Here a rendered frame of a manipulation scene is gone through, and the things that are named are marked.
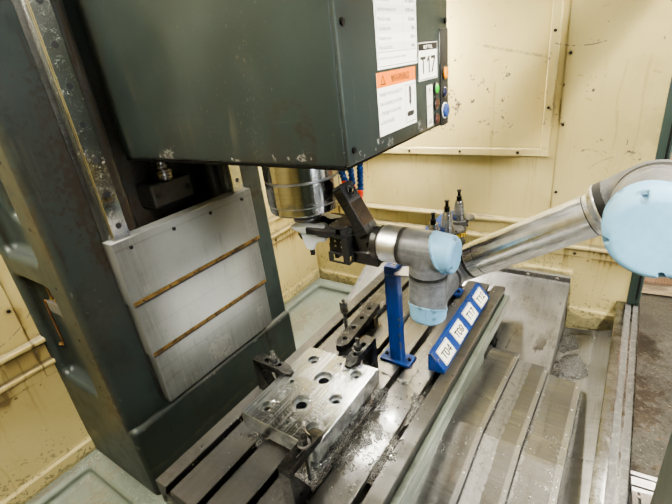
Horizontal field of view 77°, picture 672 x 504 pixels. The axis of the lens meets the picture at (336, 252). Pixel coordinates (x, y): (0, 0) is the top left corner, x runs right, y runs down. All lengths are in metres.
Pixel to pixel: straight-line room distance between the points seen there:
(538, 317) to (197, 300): 1.25
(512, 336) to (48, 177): 1.54
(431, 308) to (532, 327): 0.98
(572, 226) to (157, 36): 0.83
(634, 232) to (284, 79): 0.54
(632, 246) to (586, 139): 1.10
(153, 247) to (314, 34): 0.73
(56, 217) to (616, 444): 1.46
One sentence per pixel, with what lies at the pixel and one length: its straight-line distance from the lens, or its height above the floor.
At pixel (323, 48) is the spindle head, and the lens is 0.68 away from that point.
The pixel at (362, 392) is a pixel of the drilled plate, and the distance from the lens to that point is 1.14.
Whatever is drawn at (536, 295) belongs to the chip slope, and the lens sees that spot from 1.87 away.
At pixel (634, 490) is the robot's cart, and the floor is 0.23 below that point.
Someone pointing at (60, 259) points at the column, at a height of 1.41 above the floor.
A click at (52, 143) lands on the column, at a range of 1.14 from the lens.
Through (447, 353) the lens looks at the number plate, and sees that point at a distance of 1.33.
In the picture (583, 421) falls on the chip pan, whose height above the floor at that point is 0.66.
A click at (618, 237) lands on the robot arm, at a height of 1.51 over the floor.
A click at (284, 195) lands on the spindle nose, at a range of 0.86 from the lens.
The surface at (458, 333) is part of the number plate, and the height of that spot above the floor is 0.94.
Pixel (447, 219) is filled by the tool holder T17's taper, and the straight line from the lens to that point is 1.35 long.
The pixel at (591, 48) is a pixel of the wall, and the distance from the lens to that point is 1.69.
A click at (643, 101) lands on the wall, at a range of 1.70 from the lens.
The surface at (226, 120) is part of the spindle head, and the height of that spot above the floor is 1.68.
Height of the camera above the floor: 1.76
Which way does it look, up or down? 24 degrees down
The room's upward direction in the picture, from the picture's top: 7 degrees counter-clockwise
